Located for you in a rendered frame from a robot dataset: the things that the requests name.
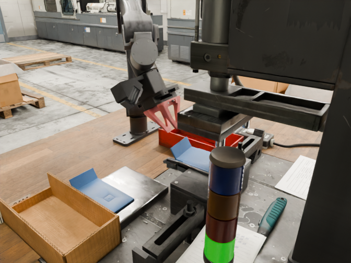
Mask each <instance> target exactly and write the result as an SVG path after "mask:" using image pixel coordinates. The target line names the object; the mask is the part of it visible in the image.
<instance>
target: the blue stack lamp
mask: <svg viewBox="0 0 351 263"><path fill-rule="evenodd" d="M244 167H245V164H244V165H243V166H241V167H239V168H233V169H229V168H222V167H219V166H216V165H215V164H213V163H212V162H211V161H209V175H208V176H209V178H208V186H209V188H210V189H211V190H212V191H214V192H216V193H218V194H221V195H234V194H237V193H239V192H240V191H241V190H242V184H243V176H244Z"/></svg>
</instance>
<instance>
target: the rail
mask: <svg viewBox="0 0 351 263"><path fill-rule="evenodd" d="M178 165H181V166H183V167H185V168H186V169H187V168H188V169H192V170H195V171H197V172H200V173H202V174H205V175H207V176H208V175H209V173H208V172H205V171H203V170H200V169H198V168H195V167H193V166H191V165H188V164H185V163H183V162H180V161H178ZM186 169H184V168H182V167H179V166H178V171H180V172H183V173H184V172H185V171H186Z"/></svg>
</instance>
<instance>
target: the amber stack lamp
mask: <svg viewBox="0 0 351 263"><path fill-rule="evenodd" d="M207 193H208V195H207V212H208V213H209V214H210V215H211V216H212V217H214V218H215V219H218V220H232V219H234V218H236V217H237V216H238V214H239V209H240V198H241V191H240V192H239V193H237V194H234V195H221V194H218V193H216V192H214V191H212V190H211V189H210V188H209V186H208V192H207Z"/></svg>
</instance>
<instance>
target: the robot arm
mask: <svg viewBox="0 0 351 263"><path fill-rule="evenodd" d="M115 2H116V17H117V24H118V34H122V41H123V47H124V50H125V51H126V61H127V73H128V80H125V81H121V82H119V83H118V84H117V85H115V86H114V87H112V88H111V89H110V90H111V92H112V94H113V96H114V98H115V100H116V103H118V104H121V105H122V106H123V107H125V108H126V117H130V129H129V131H127V132H125V133H123V134H121V135H118V136H116V137H114V138H113V142H114V143H117V144H120V145H122V146H124V147H127V146H129V145H131V144H133V143H135V142H137V141H139V140H141V139H143V138H145V137H147V136H149V135H150V134H152V133H154V132H156V131H158V129H159V128H160V129H163V130H164V131H166V132H167V133H169V132H170V131H171V126H170V124H171V125H172V126H173V127H174V128H175V129H176V130H177V113H178V112H180V99H181V98H180V96H177V93H176V90H179V89H180V87H179V85H178V84H176V85H173V86H171V87H168V88H167V87H166V85H165V83H164V81H163V79H162V77H161V74H160V72H159V70H158V69H157V66H156V64H155V61H156V59H157V57H158V48H157V45H158V44H157V42H158V40H159V27H158V25H156V24H153V21H152V19H151V16H150V15H147V14H146V0H115ZM120 12H121V13H120ZM120 15H121V17H120ZM121 30H122V32H121ZM176 96H177V97H176ZM171 105H173V107H174V114H175V121H174V119H173V118H172V115H171V113H170V111H169V109H168V107H169V106H171ZM158 111H160V112H161V114H162V116H163V119H164V120H165V124H166V126H165V124H164V123H163V122H162V121H161V120H160V119H159V118H158V117H157V116H156V115H155V113H156V112H158ZM147 117H149V118H150V119H151V120H153V121H149V122H147Z"/></svg>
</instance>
